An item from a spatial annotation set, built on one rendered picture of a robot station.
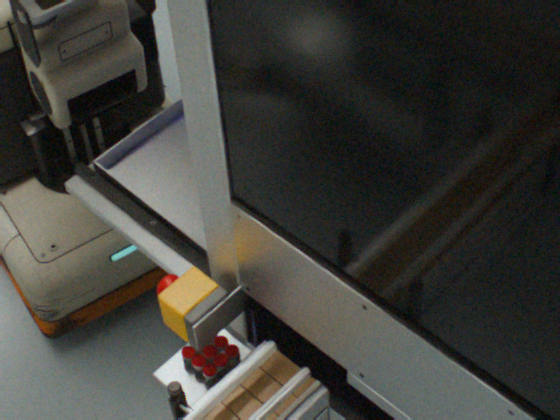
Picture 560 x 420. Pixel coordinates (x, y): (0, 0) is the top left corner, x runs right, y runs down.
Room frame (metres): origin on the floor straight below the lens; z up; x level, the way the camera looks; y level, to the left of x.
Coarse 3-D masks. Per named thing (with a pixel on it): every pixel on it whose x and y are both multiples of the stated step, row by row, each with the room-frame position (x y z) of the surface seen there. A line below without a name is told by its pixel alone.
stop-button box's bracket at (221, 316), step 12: (240, 288) 0.81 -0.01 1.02; (228, 300) 0.80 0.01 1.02; (240, 300) 0.81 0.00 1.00; (216, 312) 0.78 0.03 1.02; (228, 312) 0.79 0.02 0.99; (240, 312) 0.81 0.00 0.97; (204, 324) 0.77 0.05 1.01; (216, 324) 0.78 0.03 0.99; (228, 324) 0.79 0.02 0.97; (204, 336) 0.76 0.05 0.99
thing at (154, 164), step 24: (168, 120) 1.30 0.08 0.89; (120, 144) 1.23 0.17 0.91; (144, 144) 1.25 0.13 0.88; (168, 144) 1.24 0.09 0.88; (96, 168) 1.19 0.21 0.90; (120, 168) 1.20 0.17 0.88; (144, 168) 1.19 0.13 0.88; (168, 168) 1.19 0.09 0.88; (192, 168) 1.18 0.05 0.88; (144, 192) 1.14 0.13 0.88; (168, 192) 1.13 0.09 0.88; (192, 192) 1.12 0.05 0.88; (168, 216) 1.08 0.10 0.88; (192, 216) 1.07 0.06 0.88; (192, 240) 1.00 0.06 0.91
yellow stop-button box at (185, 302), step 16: (192, 272) 0.84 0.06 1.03; (176, 288) 0.82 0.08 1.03; (192, 288) 0.82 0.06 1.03; (208, 288) 0.81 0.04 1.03; (160, 304) 0.81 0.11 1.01; (176, 304) 0.79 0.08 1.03; (192, 304) 0.79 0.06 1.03; (208, 304) 0.79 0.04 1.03; (176, 320) 0.78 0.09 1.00; (192, 320) 0.76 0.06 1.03; (192, 336) 0.76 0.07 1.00
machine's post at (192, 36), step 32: (192, 0) 0.83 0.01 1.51; (192, 32) 0.83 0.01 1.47; (192, 64) 0.84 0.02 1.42; (192, 96) 0.85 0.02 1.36; (192, 128) 0.85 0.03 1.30; (224, 128) 0.82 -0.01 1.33; (192, 160) 0.86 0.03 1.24; (224, 160) 0.82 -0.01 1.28; (224, 192) 0.82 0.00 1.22; (224, 224) 0.83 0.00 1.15; (224, 256) 0.83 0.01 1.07; (224, 288) 0.84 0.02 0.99
